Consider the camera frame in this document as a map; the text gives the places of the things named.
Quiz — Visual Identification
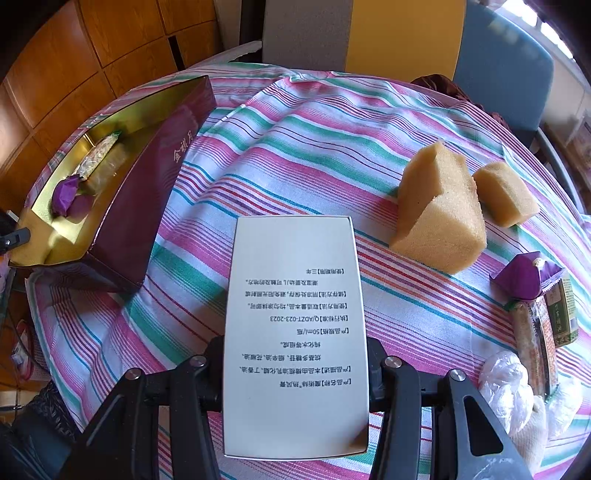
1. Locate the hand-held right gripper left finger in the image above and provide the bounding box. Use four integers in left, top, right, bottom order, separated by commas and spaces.
60, 336, 227, 480

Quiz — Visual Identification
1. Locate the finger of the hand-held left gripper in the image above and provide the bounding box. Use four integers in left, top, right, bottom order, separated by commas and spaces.
0, 211, 31, 252

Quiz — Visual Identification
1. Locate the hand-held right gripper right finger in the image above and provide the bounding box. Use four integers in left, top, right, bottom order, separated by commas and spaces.
367, 339, 536, 480

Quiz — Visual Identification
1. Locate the silver printed carton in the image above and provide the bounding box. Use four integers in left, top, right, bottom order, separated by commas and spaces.
222, 215, 371, 460

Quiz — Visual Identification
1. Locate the maroon gift box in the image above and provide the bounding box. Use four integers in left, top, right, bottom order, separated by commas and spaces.
8, 74, 216, 294

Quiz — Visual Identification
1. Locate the purple wrapped candy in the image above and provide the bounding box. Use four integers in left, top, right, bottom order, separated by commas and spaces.
489, 251, 565, 313
53, 178, 90, 217

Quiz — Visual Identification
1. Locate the clear wrapped snack bar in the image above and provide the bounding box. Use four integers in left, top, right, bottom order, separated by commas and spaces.
71, 130, 123, 181

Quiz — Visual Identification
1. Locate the brown snack bar packet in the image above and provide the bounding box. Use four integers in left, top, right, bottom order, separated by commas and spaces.
505, 300, 559, 398

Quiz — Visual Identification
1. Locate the large yellow sponge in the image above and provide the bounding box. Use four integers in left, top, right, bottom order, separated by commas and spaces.
389, 141, 488, 276

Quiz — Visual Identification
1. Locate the green printed carton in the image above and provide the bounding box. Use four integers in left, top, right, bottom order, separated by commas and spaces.
545, 277, 580, 347

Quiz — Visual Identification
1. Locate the small yellow sponge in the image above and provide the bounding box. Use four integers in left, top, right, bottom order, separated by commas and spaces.
472, 161, 541, 229

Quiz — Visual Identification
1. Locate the striped tablecloth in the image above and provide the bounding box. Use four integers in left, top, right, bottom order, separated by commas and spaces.
25, 69, 591, 480

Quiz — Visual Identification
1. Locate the dark red cloth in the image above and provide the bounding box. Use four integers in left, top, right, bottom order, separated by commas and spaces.
411, 74, 485, 114

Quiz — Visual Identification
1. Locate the blue yellow grey chair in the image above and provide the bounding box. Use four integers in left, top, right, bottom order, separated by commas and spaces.
261, 0, 583, 208

